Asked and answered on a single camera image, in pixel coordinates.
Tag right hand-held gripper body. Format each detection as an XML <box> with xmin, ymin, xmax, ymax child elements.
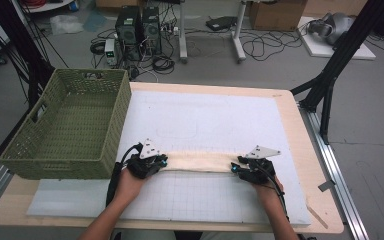
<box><xmin>239</xmin><ymin>144</ymin><xmax>282</xmax><ymax>185</ymax></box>

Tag person's right hand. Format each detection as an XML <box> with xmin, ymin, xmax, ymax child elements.
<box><xmin>252</xmin><ymin>175</ymin><xmax>285</xmax><ymax>212</ymax></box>

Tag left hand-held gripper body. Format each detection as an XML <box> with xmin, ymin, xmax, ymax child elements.
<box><xmin>126</xmin><ymin>137</ymin><xmax>163</xmax><ymax>180</ymax></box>

